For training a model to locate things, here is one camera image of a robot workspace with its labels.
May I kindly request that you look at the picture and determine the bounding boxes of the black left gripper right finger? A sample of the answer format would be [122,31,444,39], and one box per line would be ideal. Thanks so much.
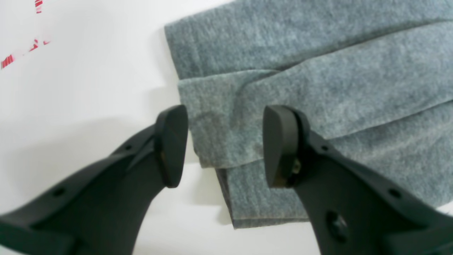
[263,105,453,255]

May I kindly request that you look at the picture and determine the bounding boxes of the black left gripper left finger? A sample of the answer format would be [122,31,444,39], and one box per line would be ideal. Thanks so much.
[0,105,188,255]

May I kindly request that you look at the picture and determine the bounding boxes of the grey t-shirt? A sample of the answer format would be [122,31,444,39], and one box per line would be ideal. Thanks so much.
[165,0,453,229]

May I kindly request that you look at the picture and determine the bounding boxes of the red tape marking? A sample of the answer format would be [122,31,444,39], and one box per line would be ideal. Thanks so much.
[0,0,50,69]

